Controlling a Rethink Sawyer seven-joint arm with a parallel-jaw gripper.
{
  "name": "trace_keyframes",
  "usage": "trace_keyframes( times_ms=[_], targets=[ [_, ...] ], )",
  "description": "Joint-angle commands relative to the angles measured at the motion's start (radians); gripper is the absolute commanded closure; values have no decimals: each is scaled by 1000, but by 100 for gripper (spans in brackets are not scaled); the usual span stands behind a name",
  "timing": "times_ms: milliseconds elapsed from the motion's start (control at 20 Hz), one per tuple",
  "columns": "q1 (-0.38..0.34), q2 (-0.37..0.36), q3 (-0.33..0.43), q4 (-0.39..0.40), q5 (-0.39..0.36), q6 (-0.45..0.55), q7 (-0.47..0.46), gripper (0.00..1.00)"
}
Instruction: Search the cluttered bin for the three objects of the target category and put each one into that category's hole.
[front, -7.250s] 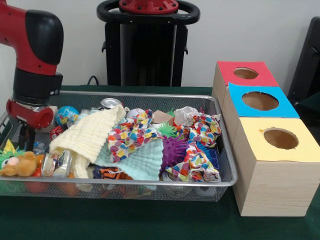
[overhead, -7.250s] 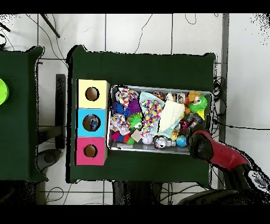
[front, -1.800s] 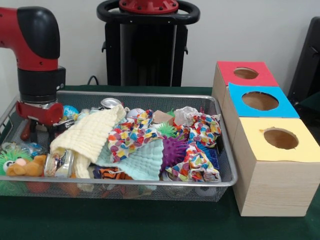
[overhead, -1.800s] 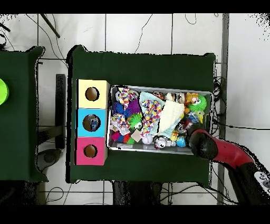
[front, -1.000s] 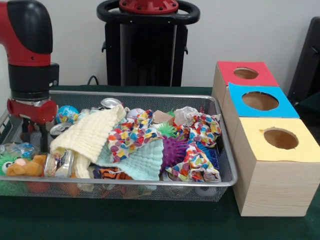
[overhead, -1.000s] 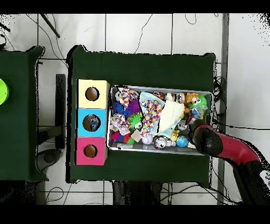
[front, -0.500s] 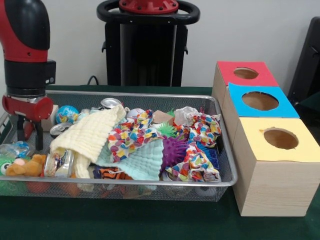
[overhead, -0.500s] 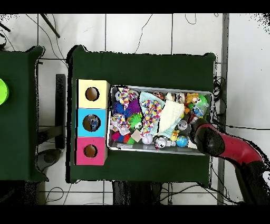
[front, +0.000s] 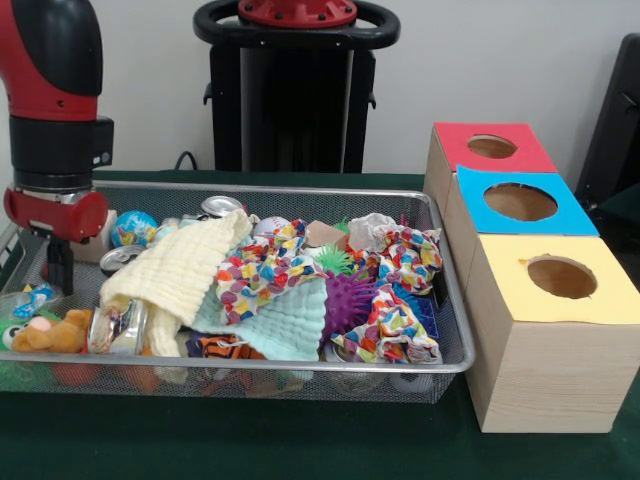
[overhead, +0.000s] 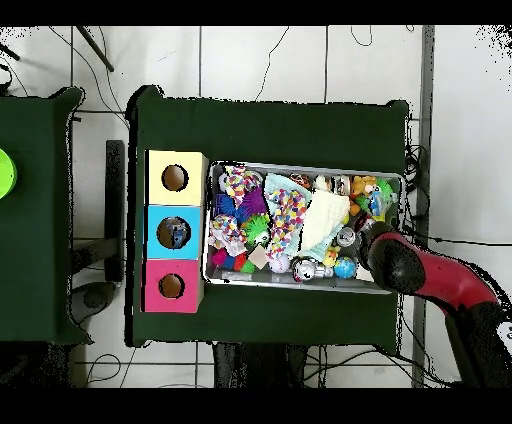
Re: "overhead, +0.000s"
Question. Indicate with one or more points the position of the green spiky ball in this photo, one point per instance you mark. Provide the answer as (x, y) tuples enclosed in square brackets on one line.
[(258, 229)]

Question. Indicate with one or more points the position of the colourful patterned cloth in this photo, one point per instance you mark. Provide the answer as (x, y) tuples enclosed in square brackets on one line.
[(240, 184), (286, 218), (226, 234)]

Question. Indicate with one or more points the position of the cream yellow cloth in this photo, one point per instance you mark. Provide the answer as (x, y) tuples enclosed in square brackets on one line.
[(324, 220)]

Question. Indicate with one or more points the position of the red black drink can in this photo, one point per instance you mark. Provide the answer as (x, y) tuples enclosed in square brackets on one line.
[(302, 270)]

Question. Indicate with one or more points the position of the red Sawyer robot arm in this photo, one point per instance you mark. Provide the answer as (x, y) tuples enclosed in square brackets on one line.
[(432, 276)]

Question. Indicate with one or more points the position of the shallow clear mesh bin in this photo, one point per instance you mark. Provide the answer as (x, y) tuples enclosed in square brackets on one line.
[(240, 276)]

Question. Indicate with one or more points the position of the wooden three-hole box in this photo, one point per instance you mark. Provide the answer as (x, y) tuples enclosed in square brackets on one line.
[(174, 206)]

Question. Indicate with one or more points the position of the purple spiky ball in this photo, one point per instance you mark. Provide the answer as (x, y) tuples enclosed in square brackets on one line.
[(256, 202)]

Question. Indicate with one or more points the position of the blue spiky ball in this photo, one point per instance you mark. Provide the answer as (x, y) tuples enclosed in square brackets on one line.
[(226, 206)]

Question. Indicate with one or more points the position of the mint green cloth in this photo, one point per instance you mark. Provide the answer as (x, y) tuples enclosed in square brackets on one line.
[(280, 184)]

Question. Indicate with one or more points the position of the white baseball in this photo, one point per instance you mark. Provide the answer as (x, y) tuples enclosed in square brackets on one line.
[(279, 263)]

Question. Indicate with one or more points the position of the dark green table cloth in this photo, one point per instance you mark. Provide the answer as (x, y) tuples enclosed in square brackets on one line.
[(48, 240), (264, 128)]

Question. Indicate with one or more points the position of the yellow rubber duck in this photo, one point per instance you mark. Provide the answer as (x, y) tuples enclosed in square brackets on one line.
[(330, 258)]

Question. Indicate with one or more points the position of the crushed silver drink can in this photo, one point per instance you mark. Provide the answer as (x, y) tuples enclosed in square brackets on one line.
[(346, 236)]

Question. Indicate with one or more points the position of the blue globe ball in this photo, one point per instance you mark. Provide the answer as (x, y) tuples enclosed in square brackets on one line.
[(345, 267)]

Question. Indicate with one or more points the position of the brown plush bear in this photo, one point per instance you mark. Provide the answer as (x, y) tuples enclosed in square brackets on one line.
[(362, 186)]

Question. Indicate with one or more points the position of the green fluffy toy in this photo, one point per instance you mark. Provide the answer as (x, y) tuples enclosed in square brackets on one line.
[(383, 196)]

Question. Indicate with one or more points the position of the black flat bar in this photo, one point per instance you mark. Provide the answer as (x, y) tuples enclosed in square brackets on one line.
[(115, 208)]

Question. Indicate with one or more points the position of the grey round base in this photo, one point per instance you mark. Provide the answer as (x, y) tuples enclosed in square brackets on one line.
[(94, 300)]

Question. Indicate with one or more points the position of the black rod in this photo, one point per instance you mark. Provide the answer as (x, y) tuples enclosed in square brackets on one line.
[(94, 48)]

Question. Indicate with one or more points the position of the green plastic bowl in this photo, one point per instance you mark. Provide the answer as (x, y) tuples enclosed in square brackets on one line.
[(6, 174)]

